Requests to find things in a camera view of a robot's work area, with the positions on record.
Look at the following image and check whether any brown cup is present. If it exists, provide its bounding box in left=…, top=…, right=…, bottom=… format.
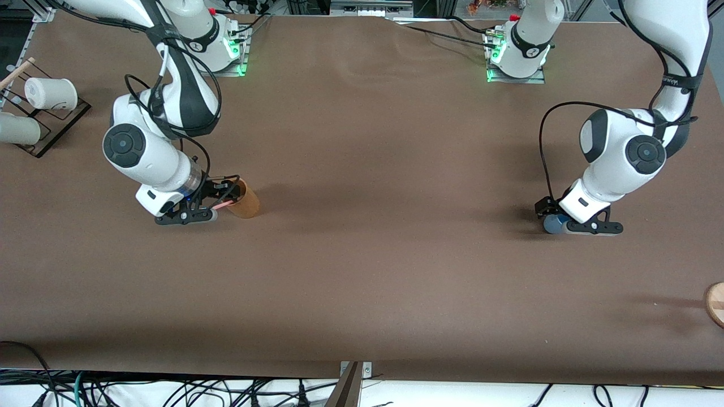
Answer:
left=226, top=179, right=261, bottom=219

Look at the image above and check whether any white cup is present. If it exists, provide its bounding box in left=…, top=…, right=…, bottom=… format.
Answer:
left=0, top=111, right=42, bottom=145
left=24, top=77, right=79, bottom=111

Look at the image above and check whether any round wooden disc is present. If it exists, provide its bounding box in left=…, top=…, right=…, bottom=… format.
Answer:
left=704, top=282, right=724, bottom=328

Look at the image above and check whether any wooden stick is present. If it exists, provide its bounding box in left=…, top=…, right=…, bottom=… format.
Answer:
left=0, top=57, right=36, bottom=91

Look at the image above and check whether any grey metal box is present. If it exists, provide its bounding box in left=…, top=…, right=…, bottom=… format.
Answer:
left=330, top=0, right=414, bottom=18

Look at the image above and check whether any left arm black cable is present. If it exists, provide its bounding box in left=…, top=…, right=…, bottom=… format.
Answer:
left=538, top=101, right=699, bottom=205

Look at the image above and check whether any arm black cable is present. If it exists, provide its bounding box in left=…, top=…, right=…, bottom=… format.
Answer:
left=538, top=101, right=699, bottom=205
left=124, top=0, right=222, bottom=193

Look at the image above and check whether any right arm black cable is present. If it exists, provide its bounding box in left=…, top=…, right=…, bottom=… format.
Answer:
left=124, top=0, right=222, bottom=193

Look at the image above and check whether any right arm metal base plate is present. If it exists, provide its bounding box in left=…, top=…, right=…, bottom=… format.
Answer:
left=210, top=25, right=250, bottom=77

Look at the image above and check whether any black wire cup rack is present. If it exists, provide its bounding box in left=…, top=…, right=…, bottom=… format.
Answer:
left=0, top=59, right=92, bottom=159

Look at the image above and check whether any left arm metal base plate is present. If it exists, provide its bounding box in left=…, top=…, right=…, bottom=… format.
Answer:
left=485, top=31, right=546, bottom=85

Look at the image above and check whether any black base power cable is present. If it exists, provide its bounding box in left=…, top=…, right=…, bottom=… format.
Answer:
left=396, top=16, right=501, bottom=51

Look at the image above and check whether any black floor cable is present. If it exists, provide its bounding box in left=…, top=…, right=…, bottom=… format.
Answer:
left=0, top=341, right=57, bottom=407

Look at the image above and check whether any metal table edge bracket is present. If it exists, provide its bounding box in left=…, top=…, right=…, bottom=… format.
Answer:
left=339, top=362, right=373, bottom=380

